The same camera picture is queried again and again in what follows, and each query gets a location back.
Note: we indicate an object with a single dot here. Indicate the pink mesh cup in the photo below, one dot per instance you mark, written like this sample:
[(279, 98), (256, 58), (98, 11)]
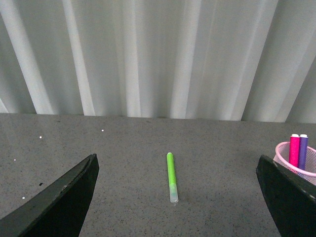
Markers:
[(282, 157)]

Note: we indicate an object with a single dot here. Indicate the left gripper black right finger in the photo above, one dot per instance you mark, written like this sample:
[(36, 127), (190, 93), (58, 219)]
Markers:
[(291, 200)]

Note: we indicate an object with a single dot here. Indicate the purple marker pen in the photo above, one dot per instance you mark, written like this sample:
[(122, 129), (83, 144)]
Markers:
[(303, 151)]

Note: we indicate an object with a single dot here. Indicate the white pleated curtain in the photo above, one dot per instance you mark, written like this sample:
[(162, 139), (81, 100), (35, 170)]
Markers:
[(250, 60)]

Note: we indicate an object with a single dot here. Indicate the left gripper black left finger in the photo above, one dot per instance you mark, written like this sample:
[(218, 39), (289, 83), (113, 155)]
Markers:
[(60, 209)]

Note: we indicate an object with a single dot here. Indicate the green marker pen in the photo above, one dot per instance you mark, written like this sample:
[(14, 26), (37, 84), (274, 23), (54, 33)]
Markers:
[(172, 178)]

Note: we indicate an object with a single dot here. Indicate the pink marker pen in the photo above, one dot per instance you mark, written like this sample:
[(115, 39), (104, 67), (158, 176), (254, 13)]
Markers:
[(294, 146)]

